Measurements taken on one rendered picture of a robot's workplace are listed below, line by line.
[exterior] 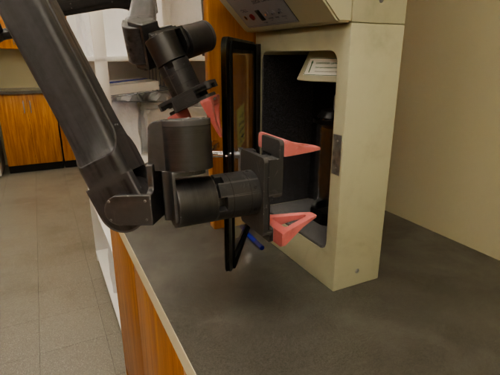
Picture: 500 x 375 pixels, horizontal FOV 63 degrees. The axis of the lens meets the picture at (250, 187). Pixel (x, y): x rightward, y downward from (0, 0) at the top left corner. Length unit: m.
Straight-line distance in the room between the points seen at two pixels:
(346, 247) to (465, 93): 0.49
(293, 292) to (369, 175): 0.26
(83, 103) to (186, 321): 0.40
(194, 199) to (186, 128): 0.08
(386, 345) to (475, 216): 0.49
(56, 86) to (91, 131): 0.06
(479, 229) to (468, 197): 0.08
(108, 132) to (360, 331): 0.49
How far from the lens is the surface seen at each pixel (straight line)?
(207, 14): 0.98
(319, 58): 0.81
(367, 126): 0.73
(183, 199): 0.47
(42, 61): 0.52
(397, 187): 1.24
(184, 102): 0.74
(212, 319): 0.73
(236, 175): 0.50
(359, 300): 0.80
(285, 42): 0.85
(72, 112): 0.51
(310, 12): 0.71
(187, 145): 0.46
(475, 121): 1.07
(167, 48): 0.75
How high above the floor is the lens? 1.36
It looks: 18 degrees down
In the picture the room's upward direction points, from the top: straight up
